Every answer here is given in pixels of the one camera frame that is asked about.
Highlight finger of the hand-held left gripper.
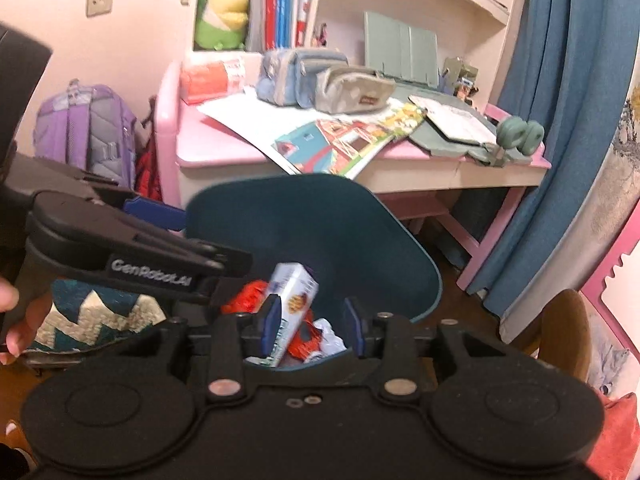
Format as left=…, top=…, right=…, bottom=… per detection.
left=122, top=195, right=188, bottom=231
left=105, top=220, right=253, bottom=281

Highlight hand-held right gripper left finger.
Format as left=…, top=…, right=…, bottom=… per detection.
left=150, top=294, right=286, bottom=402

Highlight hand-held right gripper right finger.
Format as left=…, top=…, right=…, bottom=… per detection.
left=344, top=296, right=493, bottom=402

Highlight white tissue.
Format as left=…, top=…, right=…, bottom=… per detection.
left=312, top=317, right=347, bottom=358

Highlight white printed carton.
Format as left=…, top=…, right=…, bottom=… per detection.
left=245, top=262, right=320, bottom=367

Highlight dark teal trash bin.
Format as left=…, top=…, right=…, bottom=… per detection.
left=185, top=174, right=443, bottom=371

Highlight person's left hand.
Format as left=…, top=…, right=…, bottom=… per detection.
left=0, top=276, right=53, bottom=366

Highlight red black backpack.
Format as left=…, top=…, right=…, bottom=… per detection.
left=134, top=95, right=163, bottom=201

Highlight pink desk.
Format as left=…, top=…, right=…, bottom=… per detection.
left=154, top=60, right=553, bottom=293

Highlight purple grey backpack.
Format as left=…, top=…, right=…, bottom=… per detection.
left=32, top=79, right=138, bottom=188

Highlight teal cream zigzag quilt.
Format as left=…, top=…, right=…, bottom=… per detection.
left=25, top=280, right=168, bottom=353

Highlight orange tissue pack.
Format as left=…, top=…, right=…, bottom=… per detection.
left=180, top=55, right=247, bottom=105

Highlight colourful picture book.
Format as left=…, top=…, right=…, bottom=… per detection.
left=272, top=102, right=426, bottom=180

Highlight blue pencil case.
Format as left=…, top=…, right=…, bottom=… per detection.
left=256, top=49, right=351, bottom=108

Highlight yellow green plush toy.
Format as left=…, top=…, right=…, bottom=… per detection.
left=194, top=0, right=251, bottom=52

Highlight grey pencil case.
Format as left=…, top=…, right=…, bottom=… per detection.
left=316, top=66, right=396, bottom=113

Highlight wooden chair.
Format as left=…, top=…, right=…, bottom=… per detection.
left=537, top=289, right=593, bottom=381

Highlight grey green folder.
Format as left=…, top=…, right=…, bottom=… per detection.
left=407, top=92, right=533, bottom=166

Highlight row of upright books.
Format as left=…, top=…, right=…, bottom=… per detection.
left=242, top=0, right=321, bottom=52

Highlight green headphones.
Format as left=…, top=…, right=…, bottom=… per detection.
left=487, top=116, right=546, bottom=167

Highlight pink white foam mat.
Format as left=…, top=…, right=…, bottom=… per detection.
left=580, top=230, right=640, bottom=356

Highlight green folding tablet case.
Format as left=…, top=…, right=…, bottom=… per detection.
left=364, top=11, right=440, bottom=83

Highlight grey printed hanging cloth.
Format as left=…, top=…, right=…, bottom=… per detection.
left=500, top=95, right=640, bottom=343

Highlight blue curtain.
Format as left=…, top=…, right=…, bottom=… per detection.
left=467, top=0, right=640, bottom=321

